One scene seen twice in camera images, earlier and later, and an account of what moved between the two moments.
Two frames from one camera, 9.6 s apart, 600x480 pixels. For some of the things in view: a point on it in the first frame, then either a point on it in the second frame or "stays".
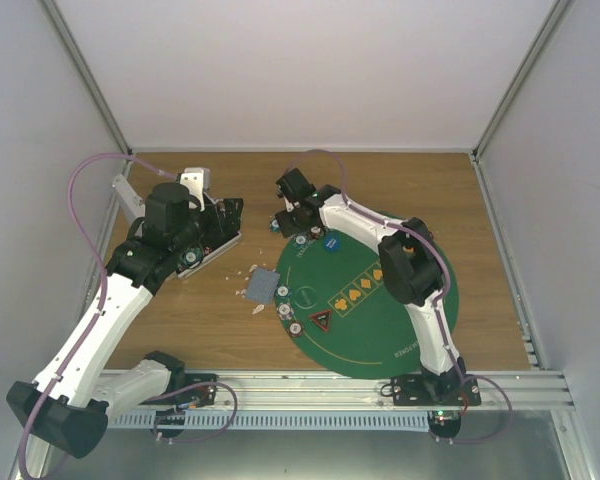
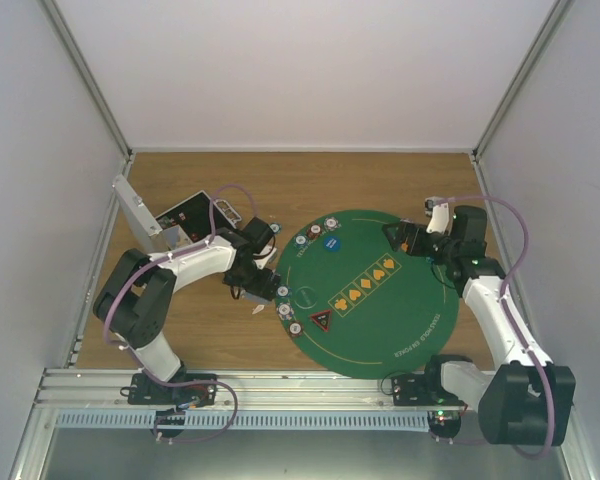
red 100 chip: [295, 328] stays
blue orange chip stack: [285, 311] stays
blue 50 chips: [301, 240] stays
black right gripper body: [295, 226] -> [428, 251]
